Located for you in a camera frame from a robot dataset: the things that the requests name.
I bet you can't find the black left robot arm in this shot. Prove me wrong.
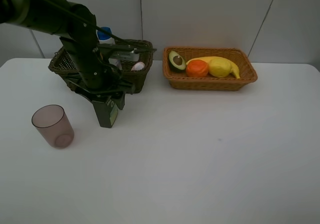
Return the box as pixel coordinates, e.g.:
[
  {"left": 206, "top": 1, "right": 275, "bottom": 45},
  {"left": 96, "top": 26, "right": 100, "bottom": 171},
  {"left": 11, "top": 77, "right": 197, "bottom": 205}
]
[{"left": 0, "top": 0, "right": 135, "bottom": 128}]

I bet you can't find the pink bottle white cap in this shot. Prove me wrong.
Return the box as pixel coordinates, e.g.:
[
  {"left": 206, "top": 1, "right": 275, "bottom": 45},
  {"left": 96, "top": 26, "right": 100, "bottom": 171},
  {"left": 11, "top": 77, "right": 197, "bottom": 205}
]
[{"left": 131, "top": 62, "right": 146, "bottom": 71}]

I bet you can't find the halved avocado with pit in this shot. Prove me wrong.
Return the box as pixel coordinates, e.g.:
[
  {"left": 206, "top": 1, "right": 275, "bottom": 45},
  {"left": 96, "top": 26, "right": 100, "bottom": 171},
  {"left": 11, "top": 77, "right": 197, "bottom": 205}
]
[{"left": 168, "top": 51, "right": 187, "bottom": 72}]

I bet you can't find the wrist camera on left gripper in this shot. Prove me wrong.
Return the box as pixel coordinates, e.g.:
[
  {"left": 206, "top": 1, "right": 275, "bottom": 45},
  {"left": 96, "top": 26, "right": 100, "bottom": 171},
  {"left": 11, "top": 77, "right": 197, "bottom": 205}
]
[{"left": 98, "top": 44, "right": 140, "bottom": 62}]

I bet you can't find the yellow lemon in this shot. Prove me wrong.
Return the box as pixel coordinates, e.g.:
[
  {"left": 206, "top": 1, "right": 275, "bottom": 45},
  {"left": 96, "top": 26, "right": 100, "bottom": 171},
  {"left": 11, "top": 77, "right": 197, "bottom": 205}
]
[{"left": 208, "top": 57, "right": 232, "bottom": 78}]

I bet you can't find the translucent purple plastic cup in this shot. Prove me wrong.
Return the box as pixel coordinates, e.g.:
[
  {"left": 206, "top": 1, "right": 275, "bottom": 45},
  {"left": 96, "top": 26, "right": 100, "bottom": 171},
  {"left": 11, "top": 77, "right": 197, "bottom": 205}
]
[{"left": 31, "top": 105, "right": 75, "bottom": 149}]

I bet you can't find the orange wicker basket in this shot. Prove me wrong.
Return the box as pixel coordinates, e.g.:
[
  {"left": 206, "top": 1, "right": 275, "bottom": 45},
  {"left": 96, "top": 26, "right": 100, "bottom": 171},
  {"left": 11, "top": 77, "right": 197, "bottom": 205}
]
[{"left": 162, "top": 46, "right": 258, "bottom": 91}]

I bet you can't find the yellow banana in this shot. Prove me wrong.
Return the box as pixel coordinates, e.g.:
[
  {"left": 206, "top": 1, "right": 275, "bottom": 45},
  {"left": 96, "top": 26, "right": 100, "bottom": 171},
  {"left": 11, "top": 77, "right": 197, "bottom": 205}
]
[{"left": 186, "top": 56, "right": 240, "bottom": 79}]

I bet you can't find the dark brown wicker basket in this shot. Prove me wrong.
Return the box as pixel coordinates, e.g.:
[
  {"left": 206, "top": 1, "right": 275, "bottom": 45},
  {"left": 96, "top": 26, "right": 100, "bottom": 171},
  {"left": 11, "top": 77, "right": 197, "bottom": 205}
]
[{"left": 48, "top": 48, "right": 153, "bottom": 94}]

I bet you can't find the dark green square bottle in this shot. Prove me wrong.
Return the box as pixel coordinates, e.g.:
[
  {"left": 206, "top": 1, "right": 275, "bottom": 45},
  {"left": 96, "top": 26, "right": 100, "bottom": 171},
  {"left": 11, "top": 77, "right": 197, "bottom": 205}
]
[{"left": 108, "top": 97, "right": 119, "bottom": 127}]

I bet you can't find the white bottle blue cap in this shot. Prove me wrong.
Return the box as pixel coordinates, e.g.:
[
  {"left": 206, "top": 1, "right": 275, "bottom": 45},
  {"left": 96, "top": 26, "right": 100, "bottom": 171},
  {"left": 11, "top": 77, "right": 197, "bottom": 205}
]
[{"left": 97, "top": 31, "right": 122, "bottom": 70}]

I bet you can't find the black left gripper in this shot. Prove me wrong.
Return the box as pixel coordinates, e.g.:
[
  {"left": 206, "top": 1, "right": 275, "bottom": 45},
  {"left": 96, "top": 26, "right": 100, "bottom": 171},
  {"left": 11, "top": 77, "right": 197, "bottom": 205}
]
[{"left": 60, "top": 37, "right": 135, "bottom": 128}]

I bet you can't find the orange mandarin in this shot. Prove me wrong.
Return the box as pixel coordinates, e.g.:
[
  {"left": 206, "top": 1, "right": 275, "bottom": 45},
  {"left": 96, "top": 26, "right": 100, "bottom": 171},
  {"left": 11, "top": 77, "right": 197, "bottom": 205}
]
[{"left": 186, "top": 60, "right": 209, "bottom": 78}]

